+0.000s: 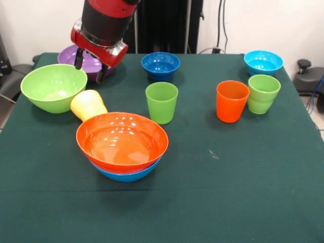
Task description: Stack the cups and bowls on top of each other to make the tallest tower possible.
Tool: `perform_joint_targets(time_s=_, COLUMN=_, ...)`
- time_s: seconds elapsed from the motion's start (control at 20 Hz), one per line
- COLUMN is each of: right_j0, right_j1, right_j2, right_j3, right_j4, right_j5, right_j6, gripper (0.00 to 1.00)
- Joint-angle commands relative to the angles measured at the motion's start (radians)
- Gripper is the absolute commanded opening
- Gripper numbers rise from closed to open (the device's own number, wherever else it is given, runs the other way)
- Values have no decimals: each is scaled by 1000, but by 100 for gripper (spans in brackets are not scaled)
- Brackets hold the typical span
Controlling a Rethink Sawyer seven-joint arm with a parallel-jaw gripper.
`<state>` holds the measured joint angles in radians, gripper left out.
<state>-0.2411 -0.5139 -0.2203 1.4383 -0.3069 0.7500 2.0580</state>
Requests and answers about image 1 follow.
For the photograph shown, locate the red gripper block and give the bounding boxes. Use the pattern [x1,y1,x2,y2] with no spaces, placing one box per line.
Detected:
[70,20,129,85]

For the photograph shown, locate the purple bowl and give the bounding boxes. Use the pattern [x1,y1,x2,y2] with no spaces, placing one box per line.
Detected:
[57,45,117,82]

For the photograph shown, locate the ribbed yellow cup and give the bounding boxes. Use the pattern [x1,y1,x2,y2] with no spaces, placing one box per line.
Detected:
[70,89,109,122]

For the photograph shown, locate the large green bowl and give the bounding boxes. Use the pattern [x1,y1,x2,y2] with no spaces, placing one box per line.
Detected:
[20,63,88,114]

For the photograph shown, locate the wide orange bowl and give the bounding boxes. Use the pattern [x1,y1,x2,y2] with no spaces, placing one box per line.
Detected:
[75,112,170,174]

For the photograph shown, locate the plain green cup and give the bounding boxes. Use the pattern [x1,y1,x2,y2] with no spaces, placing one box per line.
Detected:
[145,82,179,125]

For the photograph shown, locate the large blue bowl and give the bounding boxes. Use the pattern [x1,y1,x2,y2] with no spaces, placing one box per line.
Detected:
[91,156,163,183]

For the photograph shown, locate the light blue small bowl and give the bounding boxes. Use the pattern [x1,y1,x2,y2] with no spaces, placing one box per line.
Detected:
[244,50,284,76]

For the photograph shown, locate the dark blue small bowl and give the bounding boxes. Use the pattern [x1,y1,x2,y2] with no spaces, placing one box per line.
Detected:
[141,52,181,83]

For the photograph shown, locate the grey chair base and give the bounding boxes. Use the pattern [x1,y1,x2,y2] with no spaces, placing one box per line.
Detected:
[0,63,35,97]

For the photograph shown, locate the plain orange cup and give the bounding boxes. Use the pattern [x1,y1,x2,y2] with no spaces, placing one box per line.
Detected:
[216,80,251,124]

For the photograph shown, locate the dark green table cloth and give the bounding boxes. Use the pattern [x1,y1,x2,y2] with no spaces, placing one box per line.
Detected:
[0,52,324,243]

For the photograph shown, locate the ribbed green cup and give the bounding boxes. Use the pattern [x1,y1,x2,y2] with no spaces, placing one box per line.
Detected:
[247,74,281,115]

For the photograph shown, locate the black hanging cable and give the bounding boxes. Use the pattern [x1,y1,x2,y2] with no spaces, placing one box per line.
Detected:
[222,2,229,49]
[216,2,222,49]

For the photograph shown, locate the blue cable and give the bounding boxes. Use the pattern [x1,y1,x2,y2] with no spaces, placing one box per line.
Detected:
[306,75,324,113]

